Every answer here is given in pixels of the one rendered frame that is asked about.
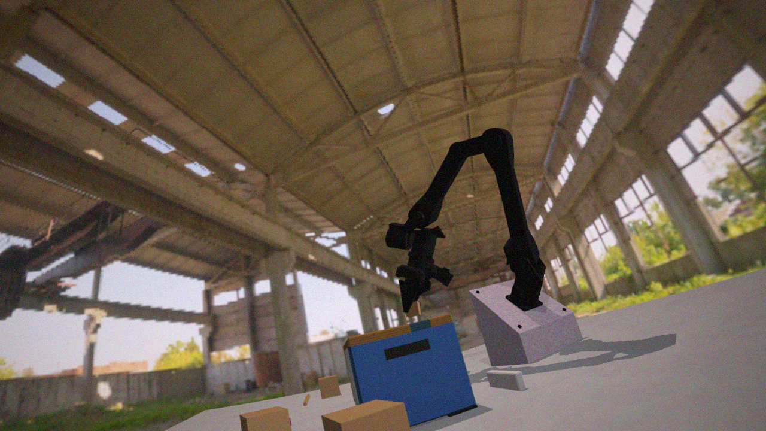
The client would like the brown cardboard box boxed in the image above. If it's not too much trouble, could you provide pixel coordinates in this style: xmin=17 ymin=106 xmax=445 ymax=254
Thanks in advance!
xmin=321 ymin=400 xmax=411 ymax=431

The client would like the tan cube block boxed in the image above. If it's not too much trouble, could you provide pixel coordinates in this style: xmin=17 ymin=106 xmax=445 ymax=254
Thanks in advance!
xmin=405 ymin=301 xmax=421 ymax=317

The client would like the tan cardboard box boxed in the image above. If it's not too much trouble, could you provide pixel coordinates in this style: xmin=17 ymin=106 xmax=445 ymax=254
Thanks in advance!
xmin=318 ymin=375 xmax=341 ymax=399
xmin=240 ymin=406 xmax=292 ymax=431

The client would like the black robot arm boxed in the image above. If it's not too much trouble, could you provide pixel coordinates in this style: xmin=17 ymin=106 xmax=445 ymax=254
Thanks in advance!
xmin=385 ymin=128 xmax=546 ymax=311

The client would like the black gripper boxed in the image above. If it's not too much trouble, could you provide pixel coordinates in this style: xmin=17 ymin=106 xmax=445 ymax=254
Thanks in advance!
xmin=396 ymin=248 xmax=433 ymax=313

